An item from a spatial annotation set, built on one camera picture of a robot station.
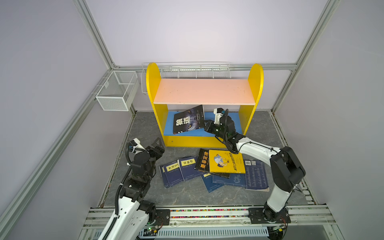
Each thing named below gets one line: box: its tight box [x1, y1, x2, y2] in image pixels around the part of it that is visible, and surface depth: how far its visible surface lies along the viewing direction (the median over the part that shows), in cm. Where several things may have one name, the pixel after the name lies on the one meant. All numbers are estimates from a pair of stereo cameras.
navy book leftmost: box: [158, 165, 170, 189], surface depth 86 cm
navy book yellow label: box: [177, 156, 204, 182], surface depth 88 cm
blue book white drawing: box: [212, 173, 247, 186], surface depth 86 cm
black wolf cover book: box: [173, 104, 205, 135], surface depth 91 cm
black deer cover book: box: [194, 148, 231, 179], surface depth 91 cm
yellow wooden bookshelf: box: [146, 63, 264, 148], surface depth 77 cm
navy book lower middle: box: [200, 173, 225, 193], surface depth 85 cm
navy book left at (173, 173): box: [163, 160, 185, 187], surface depth 87 cm
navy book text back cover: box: [244, 159, 269, 190], surface depth 88 cm
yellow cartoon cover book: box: [209, 149, 246, 174], surface depth 90 cm
